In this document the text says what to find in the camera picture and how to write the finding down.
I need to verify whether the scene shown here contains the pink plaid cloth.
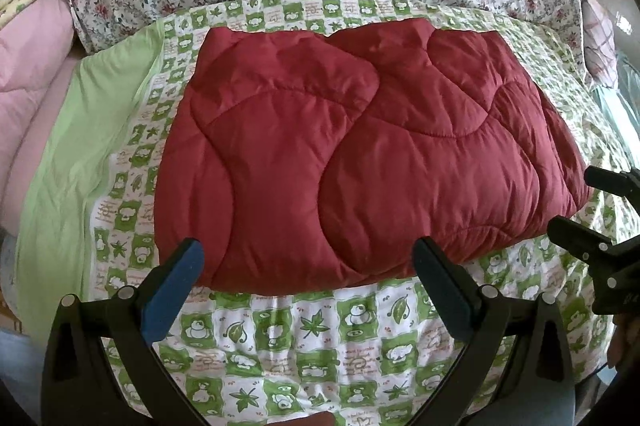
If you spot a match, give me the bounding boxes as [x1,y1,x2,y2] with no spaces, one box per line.
[580,0,623,81]

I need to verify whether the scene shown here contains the red quilted garment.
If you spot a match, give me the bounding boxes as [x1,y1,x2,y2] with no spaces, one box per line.
[154,18,591,295]

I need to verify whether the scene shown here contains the green checked printed blanket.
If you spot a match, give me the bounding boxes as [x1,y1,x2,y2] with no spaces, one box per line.
[15,0,640,426]

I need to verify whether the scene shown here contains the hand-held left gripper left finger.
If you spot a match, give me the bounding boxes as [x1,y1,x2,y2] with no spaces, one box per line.
[42,237,206,426]

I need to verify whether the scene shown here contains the pink quilt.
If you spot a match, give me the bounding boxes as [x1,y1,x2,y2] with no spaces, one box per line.
[0,0,83,237]

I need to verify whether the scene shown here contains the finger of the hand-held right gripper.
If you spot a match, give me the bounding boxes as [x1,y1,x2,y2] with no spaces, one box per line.
[583,165,640,207]
[546,216,623,269]

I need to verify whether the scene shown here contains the person's blue jeans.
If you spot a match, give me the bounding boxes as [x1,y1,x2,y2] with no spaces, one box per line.
[0,326,47,413]

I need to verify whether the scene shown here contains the light blue cloth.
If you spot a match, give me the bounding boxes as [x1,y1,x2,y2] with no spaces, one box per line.
[590,50,640,157]

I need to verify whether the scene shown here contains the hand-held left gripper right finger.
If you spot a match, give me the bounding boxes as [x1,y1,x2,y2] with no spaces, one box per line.
[411,236,576,426]

